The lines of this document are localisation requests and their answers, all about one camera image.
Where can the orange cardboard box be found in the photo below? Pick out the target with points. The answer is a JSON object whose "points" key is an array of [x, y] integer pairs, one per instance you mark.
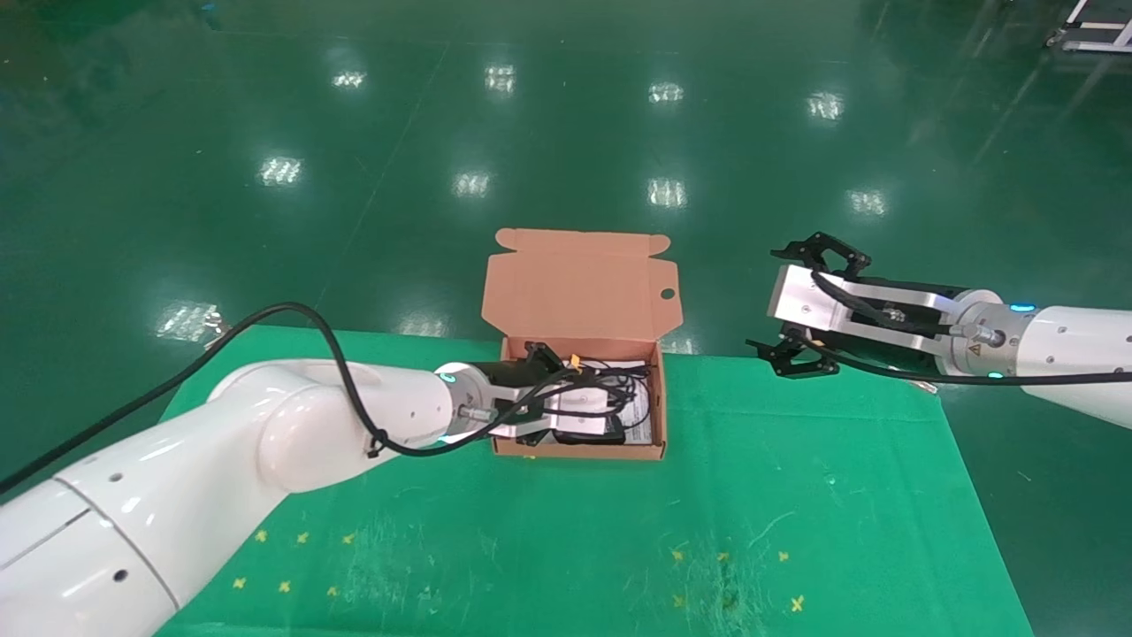
{"points": [[575, 292]]}

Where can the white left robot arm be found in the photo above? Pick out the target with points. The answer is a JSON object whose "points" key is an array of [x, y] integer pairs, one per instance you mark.
{"points": [[177, 495]]}

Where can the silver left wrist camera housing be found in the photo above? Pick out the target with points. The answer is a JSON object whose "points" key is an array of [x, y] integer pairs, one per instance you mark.
{"points": [[584, 407]]}

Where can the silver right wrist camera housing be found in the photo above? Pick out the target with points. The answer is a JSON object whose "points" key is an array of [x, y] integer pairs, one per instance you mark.
{"points": [[809, 301]]}

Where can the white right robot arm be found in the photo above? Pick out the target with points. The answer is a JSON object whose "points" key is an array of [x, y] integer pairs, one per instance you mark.
{"points": [[1079, 341]]}

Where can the white printed instruction sheet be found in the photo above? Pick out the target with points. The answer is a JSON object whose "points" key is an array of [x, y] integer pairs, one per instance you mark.
{"points": [[638, 435]]}

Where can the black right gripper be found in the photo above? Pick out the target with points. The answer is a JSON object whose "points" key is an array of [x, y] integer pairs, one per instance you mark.
{"points": [[884, 356]]}

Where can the green table mat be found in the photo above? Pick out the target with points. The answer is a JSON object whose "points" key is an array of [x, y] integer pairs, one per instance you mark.
{"points": [[619, 548]]}

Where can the rose gold table clamp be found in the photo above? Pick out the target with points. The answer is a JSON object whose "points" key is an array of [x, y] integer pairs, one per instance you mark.
{"points": [[212, 320], [927, 387]]}

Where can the white metal cart frame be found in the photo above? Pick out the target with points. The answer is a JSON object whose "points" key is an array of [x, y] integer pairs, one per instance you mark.
{"points": [[1092, 26]]}

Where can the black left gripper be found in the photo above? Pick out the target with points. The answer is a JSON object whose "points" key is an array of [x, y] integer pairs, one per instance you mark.
{"points": [[517, 379]]}

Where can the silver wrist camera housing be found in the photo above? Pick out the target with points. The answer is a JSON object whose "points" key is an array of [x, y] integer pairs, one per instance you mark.
{"points": [[584, 407], [809, 301]]}

